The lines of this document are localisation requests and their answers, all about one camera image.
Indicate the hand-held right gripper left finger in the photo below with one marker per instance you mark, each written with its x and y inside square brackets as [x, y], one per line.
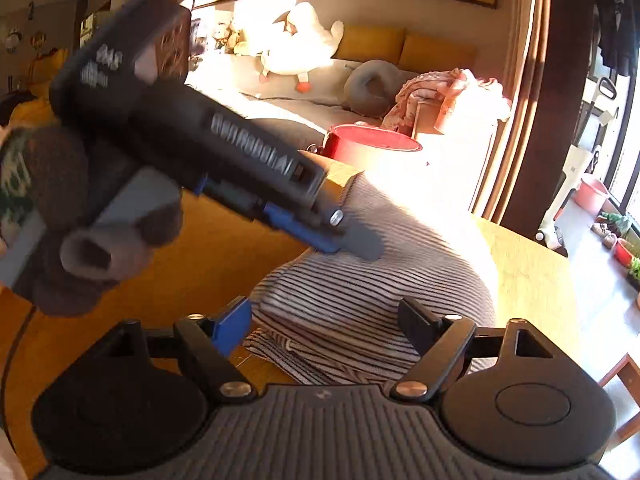
[231, 327]

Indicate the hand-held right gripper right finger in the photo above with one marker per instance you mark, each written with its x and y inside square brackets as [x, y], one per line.
[417, 322]

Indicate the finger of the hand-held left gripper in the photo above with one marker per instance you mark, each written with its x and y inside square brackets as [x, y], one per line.
[300, 227]

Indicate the grey striped shirt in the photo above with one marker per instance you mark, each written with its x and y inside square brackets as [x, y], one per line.
[380, 290]

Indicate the person's left forearm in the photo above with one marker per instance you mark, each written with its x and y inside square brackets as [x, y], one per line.
[15, 175]

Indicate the dark hanging clothes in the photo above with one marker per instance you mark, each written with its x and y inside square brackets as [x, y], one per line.
[617, 15]

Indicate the person's left hand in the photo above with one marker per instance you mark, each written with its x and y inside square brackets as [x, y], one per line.
[60, 180]

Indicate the small brown plush toy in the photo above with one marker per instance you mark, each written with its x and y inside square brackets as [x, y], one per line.
[226, 37]

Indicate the red plastic basin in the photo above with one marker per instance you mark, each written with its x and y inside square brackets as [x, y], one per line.
[370, 147]

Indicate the grey sofa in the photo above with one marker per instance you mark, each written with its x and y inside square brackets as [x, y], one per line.
[280, 110]

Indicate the yellow plush toy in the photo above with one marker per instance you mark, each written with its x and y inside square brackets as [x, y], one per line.
[42, 85]

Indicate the white goose plush toy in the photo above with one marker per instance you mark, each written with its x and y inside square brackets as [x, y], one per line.
[300, 40]

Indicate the grey neck pillow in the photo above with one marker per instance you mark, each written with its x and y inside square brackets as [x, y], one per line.
[357, 85]

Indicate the white cabinet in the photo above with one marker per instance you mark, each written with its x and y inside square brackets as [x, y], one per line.
[450, 170]

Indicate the yellow cushion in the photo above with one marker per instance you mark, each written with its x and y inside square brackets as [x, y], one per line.
[440, 52]
[370, 42]

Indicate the white vacuum cleaner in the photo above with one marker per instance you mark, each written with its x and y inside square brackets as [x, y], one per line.
[565, 185]

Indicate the pink blanket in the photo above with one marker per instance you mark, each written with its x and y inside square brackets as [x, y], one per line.
[450, 91]

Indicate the wooden stool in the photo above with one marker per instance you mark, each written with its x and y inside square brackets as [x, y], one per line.
[617, 370]

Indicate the pink bucket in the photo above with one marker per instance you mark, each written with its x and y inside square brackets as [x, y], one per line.
[591, 195]

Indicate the red flower pot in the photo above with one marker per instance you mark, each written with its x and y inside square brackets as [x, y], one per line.
[622, 252]

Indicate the green potted plant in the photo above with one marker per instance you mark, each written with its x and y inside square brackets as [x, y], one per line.
[635, 270]
[612, 224]

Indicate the wooden sliding door frame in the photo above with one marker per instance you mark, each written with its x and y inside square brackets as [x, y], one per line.
[530, 110]

